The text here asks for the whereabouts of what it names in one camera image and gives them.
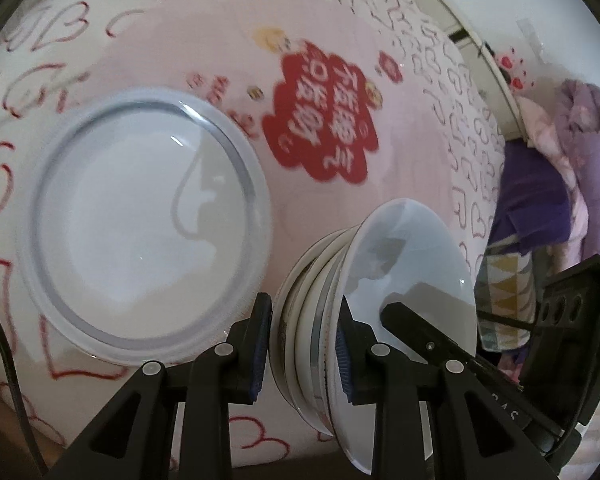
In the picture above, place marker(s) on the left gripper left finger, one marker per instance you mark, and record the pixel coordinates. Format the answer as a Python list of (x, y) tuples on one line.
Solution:
[(172, 421)]

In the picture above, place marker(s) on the dark purple pillow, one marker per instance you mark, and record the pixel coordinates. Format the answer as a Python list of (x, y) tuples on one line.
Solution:
[(533, 208)]

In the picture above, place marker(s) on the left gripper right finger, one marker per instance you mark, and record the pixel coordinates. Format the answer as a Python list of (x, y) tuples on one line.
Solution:
[(430, 420)]

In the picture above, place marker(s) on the blue-rimmed white plate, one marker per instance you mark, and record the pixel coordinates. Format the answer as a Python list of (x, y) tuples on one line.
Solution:
[(145, 226)]

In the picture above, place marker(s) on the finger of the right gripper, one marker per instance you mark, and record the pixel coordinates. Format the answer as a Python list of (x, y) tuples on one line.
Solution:
[(420, 336)]

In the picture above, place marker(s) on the white bed headboard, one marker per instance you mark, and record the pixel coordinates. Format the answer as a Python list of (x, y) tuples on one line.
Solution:
[(486, 75)]

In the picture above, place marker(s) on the purple folded quilt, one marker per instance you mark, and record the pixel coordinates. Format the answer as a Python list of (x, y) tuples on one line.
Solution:
[(570, 140)]

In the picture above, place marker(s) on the white heart-pattern blanket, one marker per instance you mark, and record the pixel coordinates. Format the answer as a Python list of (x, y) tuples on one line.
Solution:
[(47, 49)]

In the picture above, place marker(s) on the pink round printed mat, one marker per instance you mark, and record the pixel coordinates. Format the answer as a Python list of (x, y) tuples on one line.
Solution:
[(338, 125)]

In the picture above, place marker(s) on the large white bowl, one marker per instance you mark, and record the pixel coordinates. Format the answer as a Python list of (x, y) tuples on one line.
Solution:
[(401, 252)]

